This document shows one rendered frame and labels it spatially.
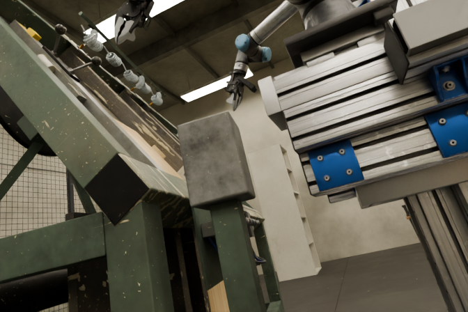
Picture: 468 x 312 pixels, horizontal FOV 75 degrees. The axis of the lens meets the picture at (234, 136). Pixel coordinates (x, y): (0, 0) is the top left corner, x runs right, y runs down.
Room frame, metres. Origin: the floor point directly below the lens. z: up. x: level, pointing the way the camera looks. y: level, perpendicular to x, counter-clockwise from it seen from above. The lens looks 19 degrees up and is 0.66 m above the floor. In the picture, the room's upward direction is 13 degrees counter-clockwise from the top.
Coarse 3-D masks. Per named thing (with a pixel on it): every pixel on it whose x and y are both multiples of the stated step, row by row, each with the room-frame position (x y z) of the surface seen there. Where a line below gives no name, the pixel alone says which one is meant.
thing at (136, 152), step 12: (12, 24) 0.94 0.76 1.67; (24, 36) 0.93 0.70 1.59; (36, 48) 0.93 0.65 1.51; (60, 72) 0.91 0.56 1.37; (72, 84) 0.91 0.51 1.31; (84, 96) 0.90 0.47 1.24; (96, 108) 0.90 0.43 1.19; (108, 120) 0.89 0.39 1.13; (120, 132) 0.89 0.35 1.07; (120, 144) 0.89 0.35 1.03; (132, 144) 0.88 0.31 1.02; (132, 156) 0.88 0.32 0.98; (144, 156) 0.88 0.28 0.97; (156, 168) 0.87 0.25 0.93
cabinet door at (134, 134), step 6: (126, 126) 1.16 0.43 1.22; (132, 132) 1.16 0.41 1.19; (132, 138) 1.08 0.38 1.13; (138, 138) 1.18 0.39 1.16; (144, 144) 1.18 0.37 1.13; (150, 150) 1.18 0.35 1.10; (150, 156) 1.08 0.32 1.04; (156, 156) 1.18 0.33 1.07; (156, 162) 1.07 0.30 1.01; (162, 162) 1.18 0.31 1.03; (162, 168) 1.08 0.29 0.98; (168, 168) 1.18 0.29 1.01; (174, 174) 1.18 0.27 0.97
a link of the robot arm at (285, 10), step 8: (280, 8) 1.12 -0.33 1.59; (288, 8) 1.11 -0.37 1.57; (296, 8) 1.11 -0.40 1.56; (272, 16) 1.14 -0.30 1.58; (280, 16) 1.13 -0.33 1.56; (288, 16) 1.14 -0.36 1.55; (264, 24) 1.17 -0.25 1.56; (272, 24) 1.16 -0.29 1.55; (280, 24) 1.17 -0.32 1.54; (256, 32) 1.19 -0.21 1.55; (264, 32) 1.19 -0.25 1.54; (272, 32) 1.20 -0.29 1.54; (240, 40) 1.22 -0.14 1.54; (248, 40) 1.21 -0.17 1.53; (256, 40) 1.22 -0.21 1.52; (240, 48) 1.23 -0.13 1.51; (248, 48) 1.24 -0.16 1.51; (256, 48) 1.28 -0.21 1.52
